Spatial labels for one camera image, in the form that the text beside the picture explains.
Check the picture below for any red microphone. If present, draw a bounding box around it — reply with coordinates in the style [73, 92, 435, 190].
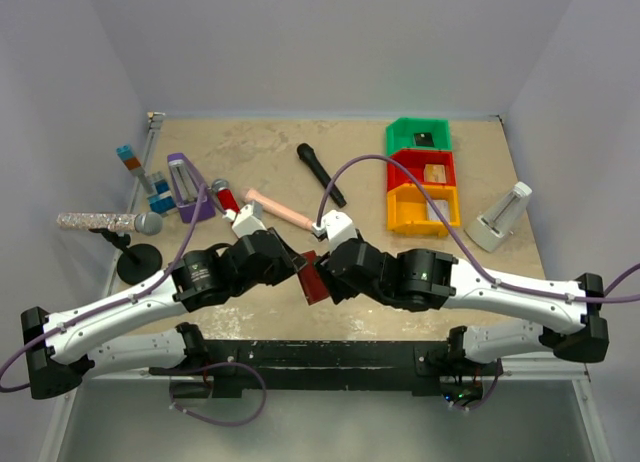
[211, 178, 240, 214]

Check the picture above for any white metronome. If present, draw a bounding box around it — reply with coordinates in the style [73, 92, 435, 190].
[465, 181, 532, 253]

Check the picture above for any grey card in yellow bin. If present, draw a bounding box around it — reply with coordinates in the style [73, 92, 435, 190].
[426, 199, 450, 222]

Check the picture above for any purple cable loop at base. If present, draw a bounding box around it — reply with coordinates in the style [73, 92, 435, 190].
[168, 359, 269, 427]

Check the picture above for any glitter silver microphone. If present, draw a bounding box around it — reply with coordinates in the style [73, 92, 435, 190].
[56, 212, 163, 236]

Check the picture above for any red leather card holder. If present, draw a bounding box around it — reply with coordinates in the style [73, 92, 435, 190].
[297, 251, 330, 306]

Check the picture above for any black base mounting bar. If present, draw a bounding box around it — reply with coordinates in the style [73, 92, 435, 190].
[199, 337, 501, 398]

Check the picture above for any black card in green bin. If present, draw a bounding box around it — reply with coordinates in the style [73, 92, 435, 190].
[413, 132, 435, 148]

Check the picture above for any tan card in red bin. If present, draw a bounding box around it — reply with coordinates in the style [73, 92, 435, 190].
[424, 164, 447, 185]

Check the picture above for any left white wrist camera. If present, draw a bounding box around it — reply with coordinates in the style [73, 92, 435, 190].
[223, 201, 267, 238]

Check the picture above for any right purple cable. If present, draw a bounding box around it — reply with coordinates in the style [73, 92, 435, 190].
[316, 154, 640, 303]

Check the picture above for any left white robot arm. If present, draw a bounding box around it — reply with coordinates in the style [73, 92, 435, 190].
[21, 229, 306, 400]

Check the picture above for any yellow storage bin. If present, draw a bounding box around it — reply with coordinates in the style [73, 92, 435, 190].
[387, 183, 461, 237]

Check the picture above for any red storage bin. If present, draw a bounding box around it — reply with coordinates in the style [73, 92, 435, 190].
[387, 149, 459, 189]

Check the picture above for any left aluminium frame rail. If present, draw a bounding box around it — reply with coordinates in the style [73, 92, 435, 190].
[101, 112, 166, 297]

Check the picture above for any black microphone stand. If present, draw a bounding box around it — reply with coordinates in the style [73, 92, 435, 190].
[91, 229, 163, 285]

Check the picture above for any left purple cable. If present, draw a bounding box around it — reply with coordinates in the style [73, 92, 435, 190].
[0, 182, 231, 394]

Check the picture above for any black microphone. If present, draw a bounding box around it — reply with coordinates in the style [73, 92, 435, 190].
[296, 143, 347, 208]

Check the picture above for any pink microphone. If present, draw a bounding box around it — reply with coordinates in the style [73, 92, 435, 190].
[242, 188, 313, 231]

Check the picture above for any purple metronome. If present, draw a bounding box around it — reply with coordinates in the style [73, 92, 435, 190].
[167, 153, 216, 224]

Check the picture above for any blue toy brick tower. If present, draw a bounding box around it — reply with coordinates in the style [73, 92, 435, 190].
[116, 145, 176, 217]

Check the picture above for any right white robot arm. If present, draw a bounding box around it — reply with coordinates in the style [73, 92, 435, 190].
[314, 238, 609, 374]

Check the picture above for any green storage bin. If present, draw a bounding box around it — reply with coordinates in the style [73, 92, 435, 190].
[385, 117, 453, 156]

